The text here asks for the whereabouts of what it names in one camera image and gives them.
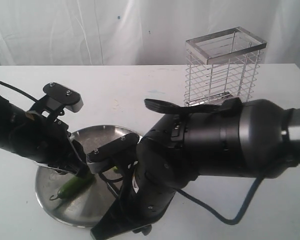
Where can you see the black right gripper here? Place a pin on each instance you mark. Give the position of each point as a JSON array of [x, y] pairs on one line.
[[161, 171]]

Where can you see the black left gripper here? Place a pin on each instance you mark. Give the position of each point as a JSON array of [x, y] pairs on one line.
[[47, 145]]

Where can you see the green cucumber piece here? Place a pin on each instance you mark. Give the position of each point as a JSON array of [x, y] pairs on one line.
[[72, 187]]

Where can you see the black kitchen knife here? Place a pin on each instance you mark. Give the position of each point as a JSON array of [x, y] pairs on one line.
[[110, 185]]

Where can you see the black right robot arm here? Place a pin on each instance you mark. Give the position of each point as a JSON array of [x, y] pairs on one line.
[[256, 139]]

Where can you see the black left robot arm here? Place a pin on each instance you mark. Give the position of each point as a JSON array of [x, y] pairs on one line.
[[11, 116]]

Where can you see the round stainless steel plate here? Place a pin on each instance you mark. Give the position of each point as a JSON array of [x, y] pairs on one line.
[[87, 206]]

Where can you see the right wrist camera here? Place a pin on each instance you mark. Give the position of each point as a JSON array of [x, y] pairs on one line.
[[99, 160]]

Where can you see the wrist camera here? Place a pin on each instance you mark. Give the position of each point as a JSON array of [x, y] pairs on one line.
[[99, 160], [57, 98]]

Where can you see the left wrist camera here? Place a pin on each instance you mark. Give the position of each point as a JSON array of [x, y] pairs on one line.
[[57, 98]]

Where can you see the chrome wire utensil holder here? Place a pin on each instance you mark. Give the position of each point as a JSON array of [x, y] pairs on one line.
[[222, 65]]

